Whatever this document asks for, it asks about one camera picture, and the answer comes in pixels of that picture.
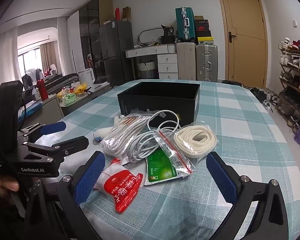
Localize white kettle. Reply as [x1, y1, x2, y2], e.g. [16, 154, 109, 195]
[77, 68, 95, 84]

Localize beige suitcase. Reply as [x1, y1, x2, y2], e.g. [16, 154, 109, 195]
[176, 42, 197, 81]

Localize white woven basket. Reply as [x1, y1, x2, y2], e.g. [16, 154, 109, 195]
[137, 60, 157, 79]

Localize yellow plastic bag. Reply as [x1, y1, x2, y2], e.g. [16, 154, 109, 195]
[72, 83, 88, 94]

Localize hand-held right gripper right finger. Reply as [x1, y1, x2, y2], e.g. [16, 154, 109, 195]
[205, 151, 289, 240]

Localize black cardboard box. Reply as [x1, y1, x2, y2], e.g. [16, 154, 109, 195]
[117, 81, 200, 128]

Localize white curtain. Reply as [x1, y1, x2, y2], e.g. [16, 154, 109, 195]
[56, 16, 68, 75]

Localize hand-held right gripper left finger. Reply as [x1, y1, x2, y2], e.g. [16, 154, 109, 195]
[24, 151, 106, 240]

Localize clear zip bag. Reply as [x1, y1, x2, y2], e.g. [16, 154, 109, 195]
[152, 130, 194, 174]

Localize white cable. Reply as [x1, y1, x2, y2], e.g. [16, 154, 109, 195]
[126, 110, 182, 163]

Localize rows of racked shoes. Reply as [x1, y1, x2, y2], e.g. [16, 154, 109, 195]
[278, 37, 300, 130]

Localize grey low cabinet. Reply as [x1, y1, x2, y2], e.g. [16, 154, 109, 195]
[17, 82, 112, 128]

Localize bagged white rope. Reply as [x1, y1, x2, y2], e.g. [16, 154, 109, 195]
[100, 114, 155, 155]

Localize black yellow shoebox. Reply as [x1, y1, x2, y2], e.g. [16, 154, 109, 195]
[197, 36, 214, 45]

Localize red white printed packet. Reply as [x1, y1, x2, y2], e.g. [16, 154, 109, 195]
[94, 159, 143, 214]

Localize black shoebox red logo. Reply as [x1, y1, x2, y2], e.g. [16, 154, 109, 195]
[195, 19, 211, 32]

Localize person's left hand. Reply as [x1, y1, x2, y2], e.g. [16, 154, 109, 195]
[0, 175, 19, 197]

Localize teal checkered tablecloth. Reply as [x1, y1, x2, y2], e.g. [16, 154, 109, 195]
[22, 79, 300, 240]

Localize dark glass cabinet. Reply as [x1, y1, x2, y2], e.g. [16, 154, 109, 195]
[79, 0, 100, 80]

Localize wooden shoe rack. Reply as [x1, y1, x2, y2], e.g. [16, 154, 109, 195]
[277, 37, 300, 133]

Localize brown cardboard box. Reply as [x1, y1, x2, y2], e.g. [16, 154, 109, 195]
[122, 6, 131, 22]

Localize teal suitcase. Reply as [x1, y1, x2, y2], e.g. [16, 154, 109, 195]
[175, 7, 196, 43]

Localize wooden door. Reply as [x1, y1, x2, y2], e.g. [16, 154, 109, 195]
[216, 0, 269, 88]

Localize scattered loose footwear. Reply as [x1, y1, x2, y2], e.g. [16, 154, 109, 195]
[250, 87, 278, 111]

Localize cream rope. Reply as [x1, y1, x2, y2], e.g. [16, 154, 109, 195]
[174, 122, 218, 158]

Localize grey refrigerator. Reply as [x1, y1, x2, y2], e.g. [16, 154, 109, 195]
[99, 20, 135, 87]

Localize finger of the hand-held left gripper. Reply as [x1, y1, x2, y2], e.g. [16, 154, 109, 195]
[17, 136, 90, 165]
[20, 121, 67, 143]

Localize oval metal ring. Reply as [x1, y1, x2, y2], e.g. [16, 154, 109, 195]
[138, 27, 165, 46]

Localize green packet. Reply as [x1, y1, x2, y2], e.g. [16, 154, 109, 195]
[144, 147, 180, 186]

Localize silver suitcase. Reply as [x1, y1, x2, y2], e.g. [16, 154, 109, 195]
[195, 44, 218, 82]

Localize dark doormat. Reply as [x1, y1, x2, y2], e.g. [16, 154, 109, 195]
[221, 79, 243, 87]

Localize black bag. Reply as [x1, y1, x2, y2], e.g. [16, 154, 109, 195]
[160, 25, 178, 44]

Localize white desk with drawers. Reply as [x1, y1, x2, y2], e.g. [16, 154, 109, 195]
[125, 44, 178, 80]

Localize white plush toy keychain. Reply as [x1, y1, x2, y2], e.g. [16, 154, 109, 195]
[91, 116, 123, 145]

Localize red bottle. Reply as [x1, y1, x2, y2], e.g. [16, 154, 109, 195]
[36, 79, 49, 100]

